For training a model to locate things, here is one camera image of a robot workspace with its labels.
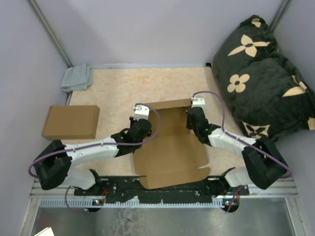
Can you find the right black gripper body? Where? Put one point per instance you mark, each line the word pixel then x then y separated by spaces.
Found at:
pixel 189 126

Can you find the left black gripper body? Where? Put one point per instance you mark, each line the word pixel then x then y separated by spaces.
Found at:
pixel 132 121

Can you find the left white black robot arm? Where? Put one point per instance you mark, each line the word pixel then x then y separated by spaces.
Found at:
pixel 56 163

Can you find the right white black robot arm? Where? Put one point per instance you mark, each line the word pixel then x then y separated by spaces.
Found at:
pixel 263 162

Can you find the small closed cardboard box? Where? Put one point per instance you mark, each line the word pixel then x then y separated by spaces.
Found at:
pixel 71 122

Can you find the black floral pillow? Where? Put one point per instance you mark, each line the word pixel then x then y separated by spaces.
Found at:
pixel 264 91

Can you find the grey folded cloth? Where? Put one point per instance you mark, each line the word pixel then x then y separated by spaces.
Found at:
pixel 77 78

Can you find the white paper corner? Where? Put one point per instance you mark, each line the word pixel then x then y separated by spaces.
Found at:
pixel 45 232

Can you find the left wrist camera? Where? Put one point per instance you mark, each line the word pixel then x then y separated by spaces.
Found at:
pixel 141 112

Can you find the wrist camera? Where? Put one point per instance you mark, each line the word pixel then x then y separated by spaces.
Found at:
pixel 141 112
pixel 197 101

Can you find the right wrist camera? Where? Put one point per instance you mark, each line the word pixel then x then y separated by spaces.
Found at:
pixel 197 101

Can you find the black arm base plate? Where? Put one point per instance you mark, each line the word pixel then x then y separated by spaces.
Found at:
pixel 120 189

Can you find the aluminium frame rail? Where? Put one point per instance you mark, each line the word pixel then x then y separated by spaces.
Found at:
pixel 63 196

